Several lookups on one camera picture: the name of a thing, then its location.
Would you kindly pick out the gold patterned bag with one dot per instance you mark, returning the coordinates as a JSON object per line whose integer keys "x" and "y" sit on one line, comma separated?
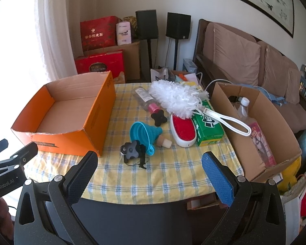
{"x": 133, "y": 24}

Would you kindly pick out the white curtain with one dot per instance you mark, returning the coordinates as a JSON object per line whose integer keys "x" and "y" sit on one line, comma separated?
{"x": 63, "y": 30}

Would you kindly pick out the open brown cardboard box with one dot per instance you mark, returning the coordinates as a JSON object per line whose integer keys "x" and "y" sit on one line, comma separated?
{"x": 244, "y": 148}

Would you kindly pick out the clear bottle with white cap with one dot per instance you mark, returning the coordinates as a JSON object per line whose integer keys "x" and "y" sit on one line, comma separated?
{"x": 243, "y": 107}

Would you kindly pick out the green toothpaste box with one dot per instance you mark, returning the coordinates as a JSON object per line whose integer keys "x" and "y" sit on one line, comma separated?
{"x": 206, "y": 132}

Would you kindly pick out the cork stopper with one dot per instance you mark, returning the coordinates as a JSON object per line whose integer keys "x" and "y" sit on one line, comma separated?
{"x": 166, "y": 143}

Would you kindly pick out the white tissue roll pack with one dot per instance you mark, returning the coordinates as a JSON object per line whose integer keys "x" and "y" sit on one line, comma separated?
{"x": 124, "y": 33}

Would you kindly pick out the black star knob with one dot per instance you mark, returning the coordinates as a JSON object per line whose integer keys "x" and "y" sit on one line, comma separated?
{"x": 158, "y": 118}
{"x": 130, "y": 151}

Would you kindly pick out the red lint brush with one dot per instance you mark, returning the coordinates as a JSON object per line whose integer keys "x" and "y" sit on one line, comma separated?
{"x": 182, "y": 129}

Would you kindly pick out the blue collapsible funnel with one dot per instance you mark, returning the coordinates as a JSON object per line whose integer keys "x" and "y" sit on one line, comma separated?
{"x": 148, "y": 132}

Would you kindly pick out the white and blue box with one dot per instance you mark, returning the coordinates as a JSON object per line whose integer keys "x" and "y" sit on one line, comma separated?
{"x": 190, "y": 65}

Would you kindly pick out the black speaker stand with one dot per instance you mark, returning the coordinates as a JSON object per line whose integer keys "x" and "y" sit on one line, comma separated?
{"x": 176, "y": 53}
{"x": 150, "y": 53}

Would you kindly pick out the light blue cloth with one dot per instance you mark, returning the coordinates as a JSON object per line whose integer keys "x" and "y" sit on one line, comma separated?
{"x": 269, "y": 94}

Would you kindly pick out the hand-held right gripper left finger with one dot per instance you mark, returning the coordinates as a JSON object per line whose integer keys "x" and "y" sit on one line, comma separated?
{"x": 77, "y": 180}

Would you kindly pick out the white fluffy duster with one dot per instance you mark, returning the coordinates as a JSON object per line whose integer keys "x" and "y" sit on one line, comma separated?
{"x": 173, "y": 97}

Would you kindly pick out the orange cardboard box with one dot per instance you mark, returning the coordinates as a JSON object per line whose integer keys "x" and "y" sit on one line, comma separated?
{"x": 91, "y": 122}

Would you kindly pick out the red gift bag brown label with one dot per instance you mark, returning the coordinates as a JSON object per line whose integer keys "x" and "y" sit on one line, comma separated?
{"x": 99, "y": 66}

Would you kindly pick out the clear bottle with pink cap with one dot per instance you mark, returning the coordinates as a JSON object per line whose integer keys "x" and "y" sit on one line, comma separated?
{"x": 142, "y": 97}

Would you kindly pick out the black speaker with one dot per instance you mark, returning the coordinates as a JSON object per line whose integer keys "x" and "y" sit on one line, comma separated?
{"x": 178, "y": 25}
{"x": 146, "y": 25}

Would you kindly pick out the yellow bag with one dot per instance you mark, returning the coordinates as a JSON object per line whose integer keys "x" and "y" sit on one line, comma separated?
{"x": 292, "y": 173}

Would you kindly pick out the red gift bag gold flowers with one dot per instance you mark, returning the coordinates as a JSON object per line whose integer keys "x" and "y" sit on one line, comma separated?
{"x": 98, "y": 33}

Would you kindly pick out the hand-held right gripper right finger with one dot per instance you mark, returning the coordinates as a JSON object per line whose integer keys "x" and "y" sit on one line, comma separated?
{"x": 216, "y": 180}

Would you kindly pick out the brown sofa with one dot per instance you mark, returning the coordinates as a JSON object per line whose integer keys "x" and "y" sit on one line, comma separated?
{"x": 234, "y": 53}

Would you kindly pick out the cardboard box of clutter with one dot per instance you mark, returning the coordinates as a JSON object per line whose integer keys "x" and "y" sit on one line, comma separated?
{"x": 165, "y": 74}

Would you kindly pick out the large brown cardboard box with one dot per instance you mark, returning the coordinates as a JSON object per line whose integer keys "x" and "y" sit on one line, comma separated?
{"x": 131, "y": 61}

